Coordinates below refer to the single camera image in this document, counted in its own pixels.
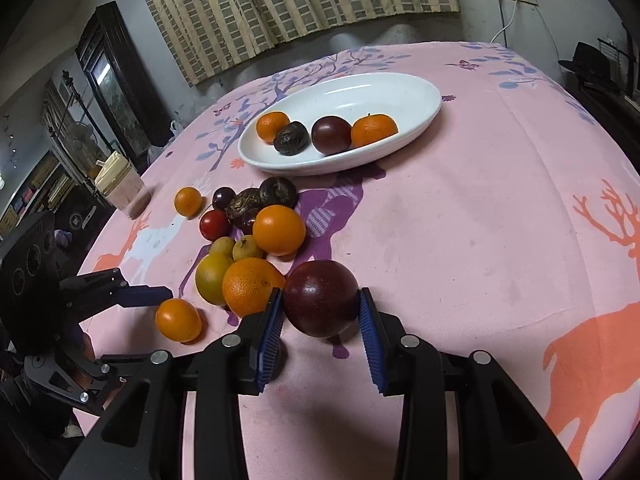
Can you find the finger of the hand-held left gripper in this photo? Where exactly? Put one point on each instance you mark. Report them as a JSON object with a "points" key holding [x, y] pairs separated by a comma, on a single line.
{"points": [[125, 360], [145, 296]]}

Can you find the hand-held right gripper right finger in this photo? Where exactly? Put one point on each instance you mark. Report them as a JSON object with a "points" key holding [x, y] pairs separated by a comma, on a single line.
{"points": [[372, 345]]}

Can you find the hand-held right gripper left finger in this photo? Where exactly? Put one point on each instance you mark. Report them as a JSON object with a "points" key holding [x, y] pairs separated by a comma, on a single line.
{"points": [[270, 341]]}

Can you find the large smooth purple passion fruit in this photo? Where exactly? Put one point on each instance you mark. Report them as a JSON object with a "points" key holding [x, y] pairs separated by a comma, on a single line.
{"points": [[321, 298]]}

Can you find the white oval plate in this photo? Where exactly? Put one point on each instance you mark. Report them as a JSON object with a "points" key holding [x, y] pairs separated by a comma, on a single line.
{"points": [[350, 100]]}

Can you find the large orange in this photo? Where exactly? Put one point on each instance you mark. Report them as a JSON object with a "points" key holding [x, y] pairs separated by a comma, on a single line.
{"points": [[278, 230], [251, 287]]}

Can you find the greenish yellow orange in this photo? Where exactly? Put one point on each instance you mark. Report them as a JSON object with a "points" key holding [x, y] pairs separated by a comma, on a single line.
{"points": [[212, 272]]}

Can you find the small yellow-green fruit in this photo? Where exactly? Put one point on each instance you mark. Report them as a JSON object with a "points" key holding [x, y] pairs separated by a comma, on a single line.
{"points": [[247, 249], [221, 247]]}

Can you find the red cherry tomato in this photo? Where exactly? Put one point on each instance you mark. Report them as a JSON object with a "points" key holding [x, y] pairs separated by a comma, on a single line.
{"points": [[214, 225]]}

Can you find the small orange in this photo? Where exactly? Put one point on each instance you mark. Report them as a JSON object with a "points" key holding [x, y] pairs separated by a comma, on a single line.
{"points": [[188, 201]]}

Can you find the plastic jar with beige lid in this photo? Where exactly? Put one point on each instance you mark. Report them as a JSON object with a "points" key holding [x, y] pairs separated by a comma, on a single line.
{"points": [[120, 185]]}

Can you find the dark purple plum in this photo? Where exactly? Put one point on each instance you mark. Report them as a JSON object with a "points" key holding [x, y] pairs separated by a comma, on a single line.
{"points": [[223, 197]]}

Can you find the wrinkled brown passion fruit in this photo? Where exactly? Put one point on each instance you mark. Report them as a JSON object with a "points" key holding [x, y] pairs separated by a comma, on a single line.
{"points": [[243, 206]]}

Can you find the wrinkled dark passion fruit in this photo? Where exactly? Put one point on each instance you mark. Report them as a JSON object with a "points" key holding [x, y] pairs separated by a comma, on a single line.
{"points": [[278, 191], [292, 139]]}

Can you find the pink printed tablecloth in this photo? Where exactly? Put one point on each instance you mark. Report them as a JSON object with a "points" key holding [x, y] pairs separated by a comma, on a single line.
{"points": [[475, 210]]}

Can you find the dark wooden cabinet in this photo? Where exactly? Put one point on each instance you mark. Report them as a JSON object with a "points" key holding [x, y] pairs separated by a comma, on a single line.
{"points": [[117, 85]]}

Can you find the checked beige curtain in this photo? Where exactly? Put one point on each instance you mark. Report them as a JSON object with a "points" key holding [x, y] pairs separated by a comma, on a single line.
{"points": [[300, 0]]}

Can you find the black hat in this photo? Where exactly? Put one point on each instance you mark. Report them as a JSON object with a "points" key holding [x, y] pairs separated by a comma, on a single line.
{"points": [[590, 62]]}

